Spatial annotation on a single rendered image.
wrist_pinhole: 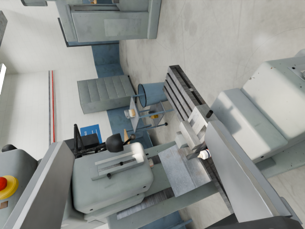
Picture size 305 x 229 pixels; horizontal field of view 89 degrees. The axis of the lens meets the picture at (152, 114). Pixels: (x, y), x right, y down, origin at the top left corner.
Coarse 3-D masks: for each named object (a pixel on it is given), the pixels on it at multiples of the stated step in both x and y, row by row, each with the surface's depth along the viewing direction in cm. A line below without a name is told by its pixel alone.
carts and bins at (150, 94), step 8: (144, 88) 289; (152, 88) 294; (160, 88) 299; (136, 96) 303; (144, 96) 333; (152, 96) 293; (160, 96) 300; (144, 104) 324; (152, 104) 308; (160, 104) 309; (128, 112) 333; (136, 112) 290; (152, 112) 355; (160, 112) 296; (136, 120) 305; (160, 120) 332; (136, 128) 326
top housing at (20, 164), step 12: (0, 156) 49; (12, 156) 50; (24, 156) 52; (0, 168) 47; (12, 168) 48; (24, 168) 50; (36, 168) 58; (24, 180) 48; (12, 204) 43; (0, 216) 41; (0, 228) 39
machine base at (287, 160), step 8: (296, 56) 102; (296, 144) 112; (304, 144) 108; (280, 152) 124; (288, 152) 118; (296, 152) 113; (304, 152) 109; (280, 160) 125; (288, 160) 120; (296, 160) 114; (304, 160) 110; (272, 168) 133; (280, 168) 126; (288, 168) 121; (272, 176) 135
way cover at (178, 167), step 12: (168, 156) 116; (180, 156) 113; (168, 168) 112; (180, 168) 110; (192, 168) 106; (204, 168) 102; (180, 180) 106; (192, 180) 104; (204, 180) 100; (180, 192) 103
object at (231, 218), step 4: (228, 216) 74; (232, 216) 72; (220, 220) 73; (224, 220) 71; (228, 220) 69; (232, 220) 67; (236, 220) 65; (212, 224) 71; (216, 224) 69; (220, 224) 68; (224, 224) 66
